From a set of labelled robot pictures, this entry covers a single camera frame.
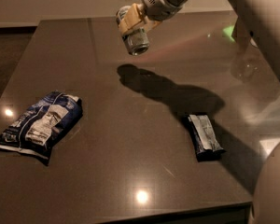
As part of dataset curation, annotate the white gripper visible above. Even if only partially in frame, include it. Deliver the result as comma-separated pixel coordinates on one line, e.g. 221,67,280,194
117,0,182,36

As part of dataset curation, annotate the green and silver 7up can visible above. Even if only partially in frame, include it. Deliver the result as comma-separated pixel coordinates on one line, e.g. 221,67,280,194
116,6,149,56

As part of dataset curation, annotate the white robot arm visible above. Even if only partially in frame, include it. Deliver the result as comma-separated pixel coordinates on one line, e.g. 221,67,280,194
116,0,280,224

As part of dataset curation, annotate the small blue snack packet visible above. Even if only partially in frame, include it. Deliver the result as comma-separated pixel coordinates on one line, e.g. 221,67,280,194
183,113,225,161

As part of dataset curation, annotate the large blue chip bag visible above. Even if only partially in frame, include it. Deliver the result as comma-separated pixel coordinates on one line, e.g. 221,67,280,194
0,91,83,161

